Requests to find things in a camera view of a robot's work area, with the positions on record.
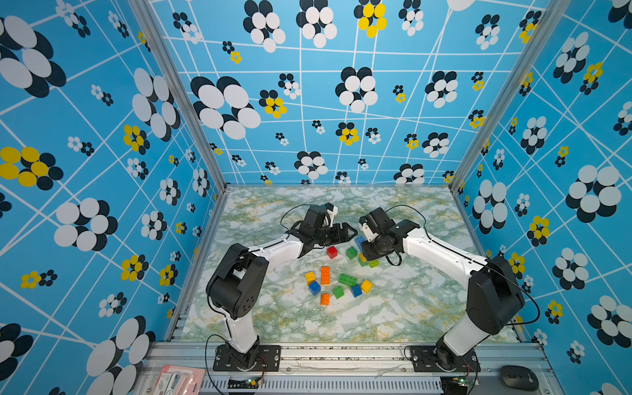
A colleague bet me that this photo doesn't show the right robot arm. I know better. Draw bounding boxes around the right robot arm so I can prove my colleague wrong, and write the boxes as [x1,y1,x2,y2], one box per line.
[359,207,525,371]

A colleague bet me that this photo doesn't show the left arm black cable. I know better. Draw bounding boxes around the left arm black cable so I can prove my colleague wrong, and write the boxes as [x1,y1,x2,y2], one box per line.
[280,203,322,235]

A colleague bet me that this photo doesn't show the green square lego brick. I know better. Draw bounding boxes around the green square lego brick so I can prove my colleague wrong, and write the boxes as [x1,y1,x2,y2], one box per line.
[346,247,358,259]

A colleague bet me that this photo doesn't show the small green lego brick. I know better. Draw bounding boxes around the small green lego brick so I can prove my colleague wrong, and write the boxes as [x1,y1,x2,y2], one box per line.
[332,286,345,300]

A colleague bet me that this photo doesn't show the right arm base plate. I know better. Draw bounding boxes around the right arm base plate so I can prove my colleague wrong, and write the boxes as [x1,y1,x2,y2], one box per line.
[404,345,482,375]

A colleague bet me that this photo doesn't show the green long lego brick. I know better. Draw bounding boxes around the green long lego brick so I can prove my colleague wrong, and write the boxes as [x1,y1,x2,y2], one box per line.
[338,273,357,287]

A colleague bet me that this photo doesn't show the black computer mouse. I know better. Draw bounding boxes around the black computer mouse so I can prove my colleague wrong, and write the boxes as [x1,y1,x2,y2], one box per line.
[500,365,539,392]

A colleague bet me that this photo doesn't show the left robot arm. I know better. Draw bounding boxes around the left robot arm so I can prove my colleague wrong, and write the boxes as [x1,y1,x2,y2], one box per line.
[206,203,358,370]

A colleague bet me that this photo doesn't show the red square lego brick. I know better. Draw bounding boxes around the red square lego brick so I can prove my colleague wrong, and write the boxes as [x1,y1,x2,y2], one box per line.
[327,246,338,259]

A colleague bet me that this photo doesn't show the small blue lego brick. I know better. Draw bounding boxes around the small blue lego brick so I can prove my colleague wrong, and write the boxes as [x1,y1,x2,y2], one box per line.
[351,284,362,298]

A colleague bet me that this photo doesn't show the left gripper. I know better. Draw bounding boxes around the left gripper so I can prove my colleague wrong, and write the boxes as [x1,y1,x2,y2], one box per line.
[313,222,358,246]

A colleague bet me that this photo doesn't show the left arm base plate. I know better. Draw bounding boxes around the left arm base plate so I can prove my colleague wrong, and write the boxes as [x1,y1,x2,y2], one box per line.
[212,344,281,372]

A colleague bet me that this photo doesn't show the yellow lego brick left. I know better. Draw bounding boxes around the yellow lego brick left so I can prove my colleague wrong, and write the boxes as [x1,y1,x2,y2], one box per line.
[305,272,316,285]

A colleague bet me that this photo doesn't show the light blue long lego brick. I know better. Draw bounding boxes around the light blue long lego brick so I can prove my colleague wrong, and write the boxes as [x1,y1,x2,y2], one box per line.
[354,236,365,250]

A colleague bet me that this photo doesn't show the pink packaged item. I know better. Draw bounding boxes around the pink packaged item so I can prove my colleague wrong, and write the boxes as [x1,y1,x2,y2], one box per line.
[152,365,206,395]

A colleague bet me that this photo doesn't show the orange long lego brick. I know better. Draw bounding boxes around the orange long lego brick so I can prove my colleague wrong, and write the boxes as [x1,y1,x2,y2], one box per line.
[321,267,331,285]

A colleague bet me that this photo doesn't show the aluminium front rail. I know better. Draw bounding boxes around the aluminium front rail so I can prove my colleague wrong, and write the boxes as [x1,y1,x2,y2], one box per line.
[133,342,564,394]

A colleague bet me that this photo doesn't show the blue lego brick left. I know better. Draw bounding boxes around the blue lego brick left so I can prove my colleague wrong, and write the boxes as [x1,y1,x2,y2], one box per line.
[309,281,321,296]

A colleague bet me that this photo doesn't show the yellow lego brick centre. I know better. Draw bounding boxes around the yellow lego brick centre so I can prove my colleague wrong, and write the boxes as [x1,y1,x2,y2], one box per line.
[360,280,374,293]

